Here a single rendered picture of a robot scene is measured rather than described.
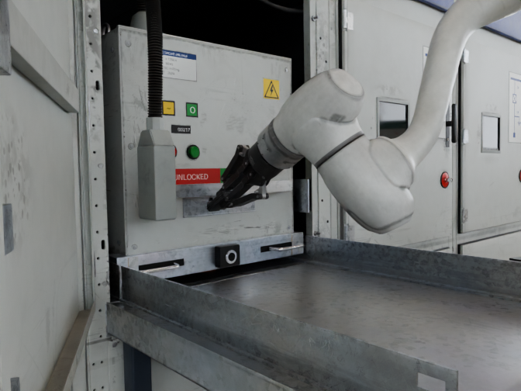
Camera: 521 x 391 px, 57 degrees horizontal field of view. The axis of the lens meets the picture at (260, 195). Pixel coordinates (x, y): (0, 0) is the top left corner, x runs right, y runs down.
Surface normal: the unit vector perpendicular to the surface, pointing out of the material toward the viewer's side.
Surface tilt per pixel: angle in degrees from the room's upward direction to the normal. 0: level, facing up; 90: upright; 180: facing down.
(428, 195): 90
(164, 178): 90
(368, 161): 72
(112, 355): 90
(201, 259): 90
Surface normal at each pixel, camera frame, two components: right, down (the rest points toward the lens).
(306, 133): -0.54, 0.41
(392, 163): 0.23, -0.26
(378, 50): 0.66, 0.03
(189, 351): -0.75, 0.05
